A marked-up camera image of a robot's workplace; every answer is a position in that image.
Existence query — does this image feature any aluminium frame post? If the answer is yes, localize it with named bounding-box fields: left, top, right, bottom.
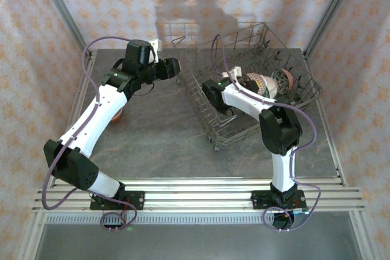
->
left=303, top=0, right=363, bottom=58
left=32, top=0, right=94, bottom=58

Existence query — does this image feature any aluminium frame leg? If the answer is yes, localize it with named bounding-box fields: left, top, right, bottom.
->
left=15, top=213, right=46, bottom=260
left=349, top=211, right=376, bottom=260

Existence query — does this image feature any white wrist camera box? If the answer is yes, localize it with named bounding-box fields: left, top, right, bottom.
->
left=221, top=66, right=243, bottom=83
left=148, top=38, right=161, bottom=62

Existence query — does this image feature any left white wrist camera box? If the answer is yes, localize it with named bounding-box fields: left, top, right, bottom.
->
left=148, top=38, right=161, bottom=62

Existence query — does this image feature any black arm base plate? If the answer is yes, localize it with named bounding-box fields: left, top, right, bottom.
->
left=250, top=189, right=307, bottom=211
left=90, top=191, right=145, bottom=211

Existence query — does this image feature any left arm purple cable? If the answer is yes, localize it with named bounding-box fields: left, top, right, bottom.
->
left=41, top=36, right=138, bottom=233

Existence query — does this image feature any slotted grey cable duct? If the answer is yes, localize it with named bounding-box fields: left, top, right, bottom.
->
left=45, top=214, right=275, bottom=225

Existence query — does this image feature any aluminium table side rail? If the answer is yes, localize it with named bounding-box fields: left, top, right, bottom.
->
left=48, top=51, right=98, bottom=188
left=303, top=49, right=349, bottom=188

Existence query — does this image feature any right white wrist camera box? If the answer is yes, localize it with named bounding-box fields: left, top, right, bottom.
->
left=221, top=66, right=243, bottom=83

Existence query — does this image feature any grey wire dish rack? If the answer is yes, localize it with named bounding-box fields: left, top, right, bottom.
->
left=172, top=21, right=323, bottom=152

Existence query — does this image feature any orange bowl white inside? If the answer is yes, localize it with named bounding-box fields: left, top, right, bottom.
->
left=109, top=109, right=125, bottom=123

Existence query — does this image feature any aluminium rail base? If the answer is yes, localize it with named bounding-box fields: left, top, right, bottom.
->
left=32, top=177, right=366, bottom=214

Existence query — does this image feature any black connector block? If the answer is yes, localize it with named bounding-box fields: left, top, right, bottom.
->
left=102, top=223, right=127, bottom=232

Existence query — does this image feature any brown lattice pattern bowl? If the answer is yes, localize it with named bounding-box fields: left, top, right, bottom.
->
left=245, top=72, right=268, bottom=96

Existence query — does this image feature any grey metal lower panel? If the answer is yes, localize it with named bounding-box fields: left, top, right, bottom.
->
left=33, top=223, right=363, bottom=260

